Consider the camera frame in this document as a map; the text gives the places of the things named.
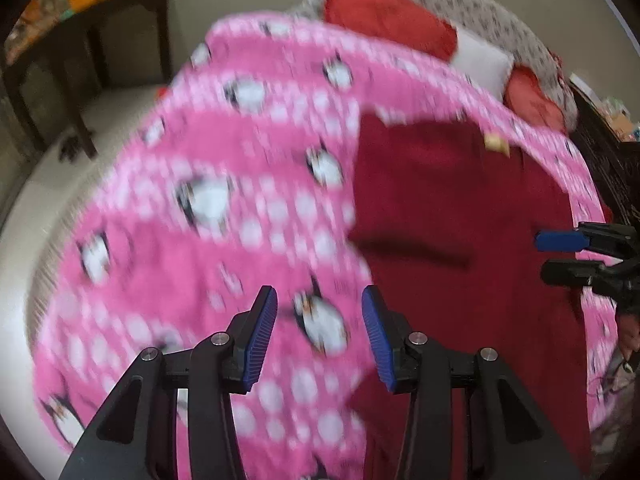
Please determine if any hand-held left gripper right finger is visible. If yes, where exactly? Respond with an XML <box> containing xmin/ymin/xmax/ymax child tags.
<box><xmin>361</xmin><ymin>284</ymin><xmax>585</xmax><ymax>480</ymax></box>

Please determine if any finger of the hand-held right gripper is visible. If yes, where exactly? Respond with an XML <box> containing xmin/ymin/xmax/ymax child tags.
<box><xmin>535</xmin><ymin>221</ymin><xmax>640</xmax><ymax>256</ymax></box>
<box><xmin>541</xmin><ymin>259</ymin><xmax>640</xmax><ymax>302</ymax></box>

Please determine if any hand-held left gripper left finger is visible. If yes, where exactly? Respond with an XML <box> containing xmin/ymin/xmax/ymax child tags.
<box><xmin>59</xmin><ymin>285</ymin><xmax>279</xmax><ymax>480</ymax></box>

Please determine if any dark red garment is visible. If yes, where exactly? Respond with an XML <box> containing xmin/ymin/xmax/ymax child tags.
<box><xmin>347</xmin><ymin>112</ymin><xmax>608</xmax><ymax>480</ymax></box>

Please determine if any dark carved wooden sideboard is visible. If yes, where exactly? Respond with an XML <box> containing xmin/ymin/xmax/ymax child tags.
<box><xmin>567</xmin><ymin>80</ymin><xmax>640</xmax><ymax>233</ymax></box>

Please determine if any pink penguin print blanket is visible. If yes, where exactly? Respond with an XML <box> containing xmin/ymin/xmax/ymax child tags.
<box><xmin>31</xmin><ymin>15</ymin><xmax>623</xmax><ymax>480</ymax></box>

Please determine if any small red heart pillow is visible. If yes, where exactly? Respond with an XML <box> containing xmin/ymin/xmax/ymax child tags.
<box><xmin>502</xmin><ymin>65</ymin><xmax>568</xmax><ymax>133</ymax></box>

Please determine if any white pillow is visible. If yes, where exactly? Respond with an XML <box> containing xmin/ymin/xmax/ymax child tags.
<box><xmin>450</xmin><ymin>27</ymin><xmax>516</xmax><ymax>98</ymax></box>

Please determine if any grey floral headboard cushion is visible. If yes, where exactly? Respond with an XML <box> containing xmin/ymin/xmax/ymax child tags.
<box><xmin>290</xmin><ymin>0</ymin><xmax>581</xmax><ymax>131</ymax></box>

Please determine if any large red heart pillow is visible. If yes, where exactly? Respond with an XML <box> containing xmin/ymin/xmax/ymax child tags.
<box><xmin>324</xmin><ymin>0</ymin><xmax>460</xmax><ymax>61</ymax></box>

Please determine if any dark wooden side table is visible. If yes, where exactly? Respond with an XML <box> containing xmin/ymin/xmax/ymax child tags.
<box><xmin>0</xmin><ymin>0</ymin><xmax>171</xmax><ymax>161</ymax></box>

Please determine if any printed cardboard box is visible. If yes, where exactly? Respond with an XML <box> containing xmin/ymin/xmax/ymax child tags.
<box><xmin>5</xmin><ymin>0</ymin><xmax>71</xmax><ymax>63</ymax></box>

